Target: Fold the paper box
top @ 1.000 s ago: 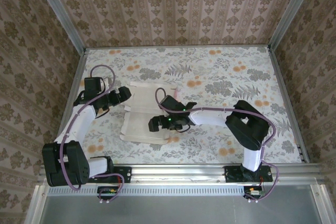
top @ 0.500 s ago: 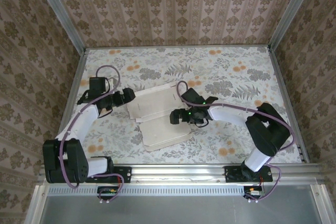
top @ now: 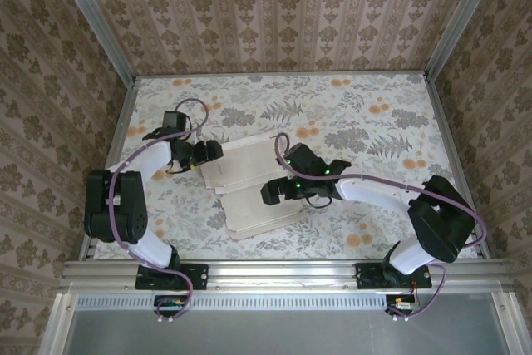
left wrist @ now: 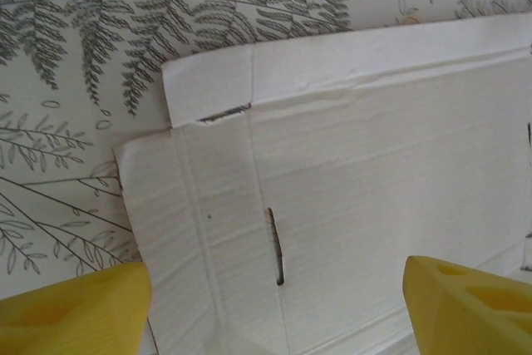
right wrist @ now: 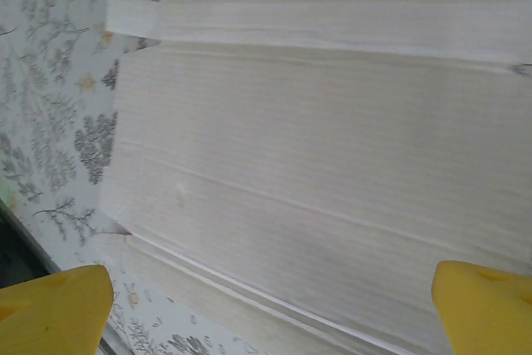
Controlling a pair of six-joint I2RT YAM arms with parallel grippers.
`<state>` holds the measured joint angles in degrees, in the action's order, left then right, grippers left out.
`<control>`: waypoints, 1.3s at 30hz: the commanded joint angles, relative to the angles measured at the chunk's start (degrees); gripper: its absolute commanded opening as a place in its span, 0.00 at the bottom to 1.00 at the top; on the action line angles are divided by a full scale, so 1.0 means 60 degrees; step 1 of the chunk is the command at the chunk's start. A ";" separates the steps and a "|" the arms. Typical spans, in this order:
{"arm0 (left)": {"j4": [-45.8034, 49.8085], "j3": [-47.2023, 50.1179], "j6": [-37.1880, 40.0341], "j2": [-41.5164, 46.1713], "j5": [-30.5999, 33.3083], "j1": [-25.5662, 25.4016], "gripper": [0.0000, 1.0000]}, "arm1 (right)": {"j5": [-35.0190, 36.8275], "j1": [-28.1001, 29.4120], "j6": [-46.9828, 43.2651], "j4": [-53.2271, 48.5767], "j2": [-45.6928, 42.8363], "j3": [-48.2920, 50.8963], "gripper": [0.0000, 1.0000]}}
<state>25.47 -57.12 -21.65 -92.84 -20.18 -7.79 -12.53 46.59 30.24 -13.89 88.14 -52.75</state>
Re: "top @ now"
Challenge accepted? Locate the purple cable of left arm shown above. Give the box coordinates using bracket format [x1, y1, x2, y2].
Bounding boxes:
[106, 98, 211, 325]

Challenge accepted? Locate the slotted grey cable duct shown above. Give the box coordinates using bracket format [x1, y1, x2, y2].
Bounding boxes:
[74, 293, 419, 311]

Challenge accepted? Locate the black base plate right arm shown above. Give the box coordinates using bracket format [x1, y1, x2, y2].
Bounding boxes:
[355, 262, 434, 291]

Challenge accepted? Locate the floral tablecloth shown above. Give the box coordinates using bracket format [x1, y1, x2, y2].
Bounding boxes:
[91, 74, 480, 260]

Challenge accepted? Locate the black base plate left arm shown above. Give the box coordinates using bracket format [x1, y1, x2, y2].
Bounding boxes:
[135, 263, 209, 292]

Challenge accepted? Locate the aluminium table side rail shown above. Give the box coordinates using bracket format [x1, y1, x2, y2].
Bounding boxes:
[79, 76, 139, 260]
[424, 73, 492, 259]

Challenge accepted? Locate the wide aluminium base rail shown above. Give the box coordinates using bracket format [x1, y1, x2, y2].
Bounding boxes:
[57, 258, 515, 294]

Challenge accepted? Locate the white and pink cloth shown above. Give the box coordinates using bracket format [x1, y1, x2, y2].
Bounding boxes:
[200, 132, 311, 242]

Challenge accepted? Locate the grey metal sheet panel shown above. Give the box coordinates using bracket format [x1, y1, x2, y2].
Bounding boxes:
[39, 291, 532, 355]

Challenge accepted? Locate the thin aluminium table rail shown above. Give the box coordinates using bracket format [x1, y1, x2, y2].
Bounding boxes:
[133, 68, 431, 80]

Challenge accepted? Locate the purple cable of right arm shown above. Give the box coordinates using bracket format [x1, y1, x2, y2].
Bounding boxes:
[274, 132, 488, 323]

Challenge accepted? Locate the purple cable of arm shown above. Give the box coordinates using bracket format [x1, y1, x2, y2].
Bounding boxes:
[106, 98, 211, 325]
[274, 132, 488, 323]

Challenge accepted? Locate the aluminium frame post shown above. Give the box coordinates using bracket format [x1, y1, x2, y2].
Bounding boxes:
[423, 0, 500, 80]
[46, 0, 139, 84]

